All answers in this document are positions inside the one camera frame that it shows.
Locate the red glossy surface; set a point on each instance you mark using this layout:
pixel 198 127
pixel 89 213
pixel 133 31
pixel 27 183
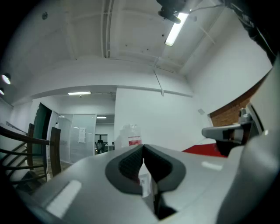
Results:
pixel 203 149

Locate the white water dispenser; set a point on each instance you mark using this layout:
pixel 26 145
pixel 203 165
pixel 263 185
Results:
pixel 268 98

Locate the white paper notice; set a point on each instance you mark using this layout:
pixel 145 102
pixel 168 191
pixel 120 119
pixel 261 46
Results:
pixel 82 135

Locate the dark green door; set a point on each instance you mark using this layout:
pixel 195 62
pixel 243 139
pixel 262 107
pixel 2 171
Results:
pixel 41 122

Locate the frosted glass partition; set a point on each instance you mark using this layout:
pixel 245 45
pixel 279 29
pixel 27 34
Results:
pixel 74 140

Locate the long ceiling tube light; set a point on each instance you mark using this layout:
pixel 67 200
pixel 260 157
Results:
pixel 175 30

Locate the person's dark clothing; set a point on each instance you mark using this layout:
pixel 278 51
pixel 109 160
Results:
pixel 256 28

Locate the clear water jug red label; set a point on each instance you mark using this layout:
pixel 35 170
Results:
pixel 130 136

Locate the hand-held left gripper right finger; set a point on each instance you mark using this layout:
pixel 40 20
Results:
pixel 192 179

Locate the round ceiling smoke detector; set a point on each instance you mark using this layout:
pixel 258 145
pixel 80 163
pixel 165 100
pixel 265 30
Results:
pixel 44 15

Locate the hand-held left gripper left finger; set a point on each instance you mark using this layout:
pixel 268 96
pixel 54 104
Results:
pixel 87 186

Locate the corridor ceiling tube light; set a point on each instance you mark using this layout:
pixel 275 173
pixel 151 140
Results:
pixel 79 93

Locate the dark wooden stair railing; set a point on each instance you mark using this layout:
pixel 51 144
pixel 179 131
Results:
pixel 30 140

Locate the black head-worn camera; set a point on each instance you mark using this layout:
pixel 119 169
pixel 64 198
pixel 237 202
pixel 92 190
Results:
pixel 169 11

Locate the small office ceiling light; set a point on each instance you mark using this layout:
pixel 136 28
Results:
pixel 101 117

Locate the white wall conduit pipe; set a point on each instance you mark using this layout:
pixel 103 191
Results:
pixel 159 83

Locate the round pendant lamp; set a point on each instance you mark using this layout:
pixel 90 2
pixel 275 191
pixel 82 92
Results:
pixel 1 91
pixel 5 79

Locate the grey wall switch box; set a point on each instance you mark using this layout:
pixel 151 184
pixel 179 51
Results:
pixel 201 111

